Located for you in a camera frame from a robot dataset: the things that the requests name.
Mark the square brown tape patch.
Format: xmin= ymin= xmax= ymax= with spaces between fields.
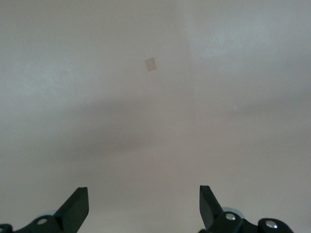
xmin=144 ymin=57 xmax=158 ymax=73

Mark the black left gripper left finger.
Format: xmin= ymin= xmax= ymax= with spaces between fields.
xmin=0 ymin=187 xmax=89 ymax=233

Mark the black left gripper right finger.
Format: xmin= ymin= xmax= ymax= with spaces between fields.
xmin=198 ymin=185 xmax=293 ymax=233

